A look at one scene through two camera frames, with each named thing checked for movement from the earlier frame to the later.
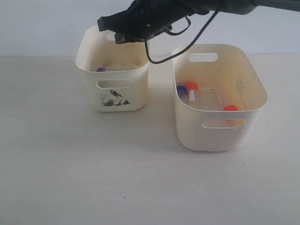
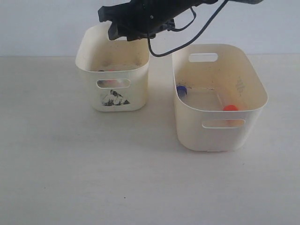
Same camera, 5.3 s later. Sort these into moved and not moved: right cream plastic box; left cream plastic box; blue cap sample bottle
Moved: blue cap sample bottle
Not moved: left cream plastic box; right cream plastic box
